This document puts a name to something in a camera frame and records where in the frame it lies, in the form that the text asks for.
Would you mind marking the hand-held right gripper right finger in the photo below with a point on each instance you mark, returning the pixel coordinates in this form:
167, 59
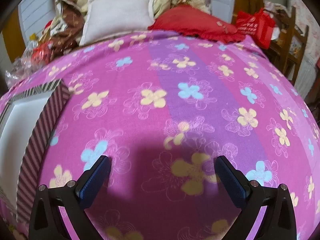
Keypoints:
230, 180

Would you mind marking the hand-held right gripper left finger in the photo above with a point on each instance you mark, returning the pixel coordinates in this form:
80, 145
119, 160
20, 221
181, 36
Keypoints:
96, 180

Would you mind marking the striped cardboard box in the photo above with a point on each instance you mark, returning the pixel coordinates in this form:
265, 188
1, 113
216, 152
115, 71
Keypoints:
37, 140

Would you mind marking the pink floral bedsheet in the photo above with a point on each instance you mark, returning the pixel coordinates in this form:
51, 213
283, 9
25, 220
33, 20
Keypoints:
200, 80

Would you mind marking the clear plastic bags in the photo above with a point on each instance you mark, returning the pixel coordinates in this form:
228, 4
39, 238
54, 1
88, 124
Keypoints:
22, 65

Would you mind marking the red shiny foil bag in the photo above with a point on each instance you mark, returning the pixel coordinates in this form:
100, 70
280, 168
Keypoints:
42, 52

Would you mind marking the wooden chair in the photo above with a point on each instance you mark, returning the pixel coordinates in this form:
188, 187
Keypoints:
290, 50

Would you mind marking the red plastic bag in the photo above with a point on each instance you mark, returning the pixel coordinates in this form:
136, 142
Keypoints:
252, 25

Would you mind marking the red cushion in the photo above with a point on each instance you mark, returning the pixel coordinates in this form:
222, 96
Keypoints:
190, 22

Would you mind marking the white pillow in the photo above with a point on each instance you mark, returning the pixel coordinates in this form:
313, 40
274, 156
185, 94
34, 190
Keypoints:
117, 15

